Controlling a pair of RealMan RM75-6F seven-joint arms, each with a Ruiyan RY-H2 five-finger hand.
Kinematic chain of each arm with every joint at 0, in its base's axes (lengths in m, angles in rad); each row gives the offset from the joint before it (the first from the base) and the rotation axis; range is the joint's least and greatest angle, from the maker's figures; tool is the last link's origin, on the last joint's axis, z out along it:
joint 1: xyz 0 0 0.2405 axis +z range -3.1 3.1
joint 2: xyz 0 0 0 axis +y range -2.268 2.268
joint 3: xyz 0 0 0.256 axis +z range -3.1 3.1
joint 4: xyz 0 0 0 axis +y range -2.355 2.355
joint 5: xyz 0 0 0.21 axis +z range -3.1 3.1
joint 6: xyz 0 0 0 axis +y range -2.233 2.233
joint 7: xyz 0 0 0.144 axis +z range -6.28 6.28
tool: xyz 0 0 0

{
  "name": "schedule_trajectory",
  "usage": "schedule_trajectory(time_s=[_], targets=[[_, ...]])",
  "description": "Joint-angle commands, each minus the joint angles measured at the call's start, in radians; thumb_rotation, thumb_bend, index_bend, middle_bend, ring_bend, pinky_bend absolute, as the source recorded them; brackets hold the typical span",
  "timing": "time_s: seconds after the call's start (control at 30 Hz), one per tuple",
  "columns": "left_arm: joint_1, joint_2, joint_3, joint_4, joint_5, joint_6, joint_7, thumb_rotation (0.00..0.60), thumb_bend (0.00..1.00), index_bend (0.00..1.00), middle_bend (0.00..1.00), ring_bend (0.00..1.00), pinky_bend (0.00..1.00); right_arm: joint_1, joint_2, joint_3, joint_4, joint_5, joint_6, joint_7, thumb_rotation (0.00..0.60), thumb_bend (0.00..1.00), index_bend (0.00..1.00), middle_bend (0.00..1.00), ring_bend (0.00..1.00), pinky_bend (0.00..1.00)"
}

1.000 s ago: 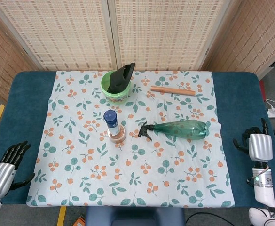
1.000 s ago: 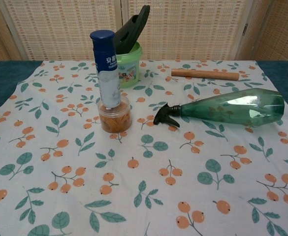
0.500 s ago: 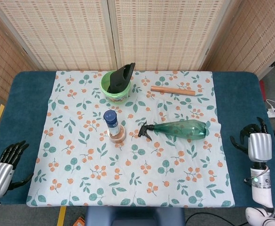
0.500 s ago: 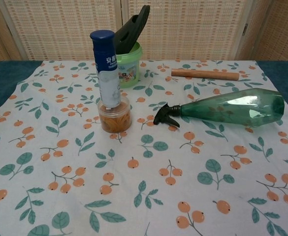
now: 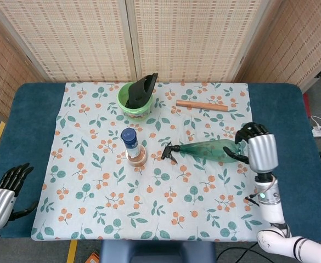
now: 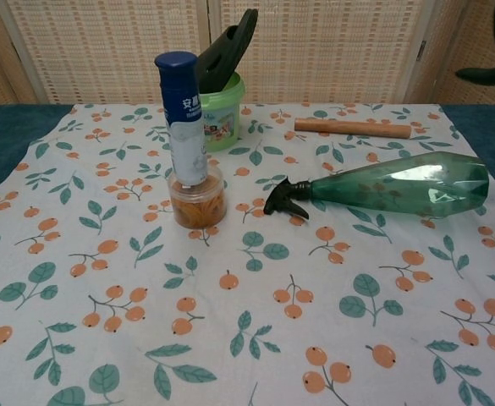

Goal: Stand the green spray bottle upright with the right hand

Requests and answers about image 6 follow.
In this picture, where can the green plastic spray bottle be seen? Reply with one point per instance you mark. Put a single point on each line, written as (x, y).
(399, 186)

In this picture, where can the blue white spray can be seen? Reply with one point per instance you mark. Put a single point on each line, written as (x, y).
(183, 127)

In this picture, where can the floral leaf and fruit tablecloth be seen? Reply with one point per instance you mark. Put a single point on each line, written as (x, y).
(247, 296)

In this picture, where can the wooden rolling stick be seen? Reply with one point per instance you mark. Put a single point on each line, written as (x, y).
(348, 127)

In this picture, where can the light green plastic bucket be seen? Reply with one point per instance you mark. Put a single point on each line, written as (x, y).
(223, 127)

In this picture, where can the clear jar of rubber bands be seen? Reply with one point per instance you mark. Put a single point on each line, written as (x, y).
(196, 207)

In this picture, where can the blue covered table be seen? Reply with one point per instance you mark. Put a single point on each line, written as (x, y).
(1, 139)

